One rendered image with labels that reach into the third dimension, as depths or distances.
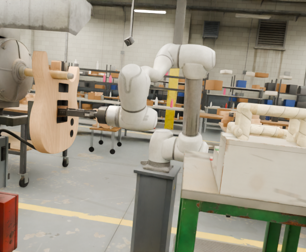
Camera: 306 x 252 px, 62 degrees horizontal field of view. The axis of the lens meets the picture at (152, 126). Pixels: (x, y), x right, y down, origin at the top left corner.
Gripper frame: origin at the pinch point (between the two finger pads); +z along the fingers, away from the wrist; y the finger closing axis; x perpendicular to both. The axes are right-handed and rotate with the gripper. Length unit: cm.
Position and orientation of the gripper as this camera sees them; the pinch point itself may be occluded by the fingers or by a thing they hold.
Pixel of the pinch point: (63, 111)
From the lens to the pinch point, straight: 118.8
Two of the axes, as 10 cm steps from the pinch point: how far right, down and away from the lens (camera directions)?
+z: -9.9, -1.0, 1.2
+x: 0.9, -9.9, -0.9
